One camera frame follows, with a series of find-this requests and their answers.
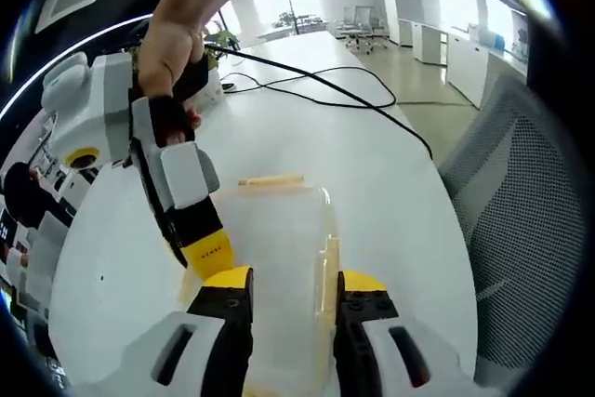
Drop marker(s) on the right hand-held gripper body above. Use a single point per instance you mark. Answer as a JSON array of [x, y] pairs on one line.
[[88, 109]]

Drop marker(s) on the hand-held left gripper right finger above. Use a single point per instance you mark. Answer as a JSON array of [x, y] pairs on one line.
[[367, 336]]

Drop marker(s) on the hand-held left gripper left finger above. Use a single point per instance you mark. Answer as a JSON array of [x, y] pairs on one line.
[[218, 336]]

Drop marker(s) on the clear box with yellow buckle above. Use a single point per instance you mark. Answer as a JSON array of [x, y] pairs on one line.
[[283, 248]]

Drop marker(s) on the person's right hand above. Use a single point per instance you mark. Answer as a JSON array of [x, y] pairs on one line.
[[167, 62]]

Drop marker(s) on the green potted plant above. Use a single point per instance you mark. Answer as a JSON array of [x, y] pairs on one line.
[[215, 76]]

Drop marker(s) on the white mesh office chair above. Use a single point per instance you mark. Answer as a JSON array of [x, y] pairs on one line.
[[516, 211]]

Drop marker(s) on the grey swivel chair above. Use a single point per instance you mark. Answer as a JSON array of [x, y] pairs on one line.
[[346, 27], [365, 27]]

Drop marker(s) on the white low cabinet row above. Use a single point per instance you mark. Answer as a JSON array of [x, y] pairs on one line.
[[460, 57]]

